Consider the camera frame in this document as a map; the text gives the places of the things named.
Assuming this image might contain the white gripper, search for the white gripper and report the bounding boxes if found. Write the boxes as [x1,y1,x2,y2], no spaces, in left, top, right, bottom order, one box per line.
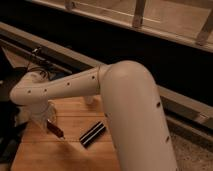
[29,101,57,131]

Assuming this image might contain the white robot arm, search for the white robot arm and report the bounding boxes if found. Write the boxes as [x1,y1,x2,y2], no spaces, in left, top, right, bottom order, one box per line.
[9,60,178,171]

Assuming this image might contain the black equipment at left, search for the black equipment at left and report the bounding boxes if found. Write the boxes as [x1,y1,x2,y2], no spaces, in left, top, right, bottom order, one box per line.
[0,48,27,159]

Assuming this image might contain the black white striped case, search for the black white striped case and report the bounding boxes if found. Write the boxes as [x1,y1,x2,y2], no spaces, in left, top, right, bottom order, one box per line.
[79,121,106,148]

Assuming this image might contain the black cables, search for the black cables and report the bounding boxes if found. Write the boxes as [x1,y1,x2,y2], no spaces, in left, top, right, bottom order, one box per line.
[24,46,56,79]

